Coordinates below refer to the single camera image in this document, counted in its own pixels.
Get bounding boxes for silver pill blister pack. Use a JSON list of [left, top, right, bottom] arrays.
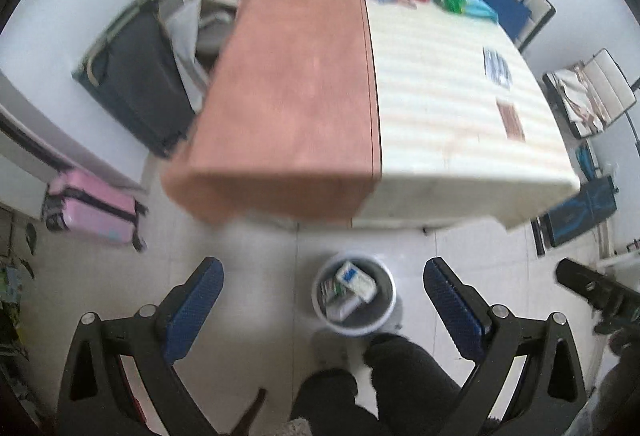
[[483, 48, 512, 89]]

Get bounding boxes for dark folding cot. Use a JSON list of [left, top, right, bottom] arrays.
[[73, 0, 194, 158]]

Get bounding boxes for white cushioned chair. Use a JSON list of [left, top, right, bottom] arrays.
[[542, 48, 639, 140]]

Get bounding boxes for cream medicine box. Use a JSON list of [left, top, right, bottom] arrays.
[[326, 294, 362, 322]]

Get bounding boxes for green blue snack bag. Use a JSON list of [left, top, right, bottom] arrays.
[[434, 0, 499, 23]]

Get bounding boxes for pink suitcase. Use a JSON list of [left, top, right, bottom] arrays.
[[41, 168, 148, 253]]

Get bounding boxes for pink terracotta towel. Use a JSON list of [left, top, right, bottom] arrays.
[[161, 0, 382, 225]]

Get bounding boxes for striped cream tablecloth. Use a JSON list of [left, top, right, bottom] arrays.
[[347, 0, 579, 228]]

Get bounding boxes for blue cushioned chair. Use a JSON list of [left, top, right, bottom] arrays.
[[484, 0, 556, 52]]

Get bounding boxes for person's black trouser legs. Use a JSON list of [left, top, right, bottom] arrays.
[[282, 332, 461, 435]]

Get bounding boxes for white round trash bin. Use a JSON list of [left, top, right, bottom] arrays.
[[311, 251, 402, 338]]

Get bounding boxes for grey cloth on cot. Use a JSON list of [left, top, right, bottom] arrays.
[[159, 0, 249, 114]]

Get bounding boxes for brown leather patch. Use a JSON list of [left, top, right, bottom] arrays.
[[497, 100, 525, 142]]

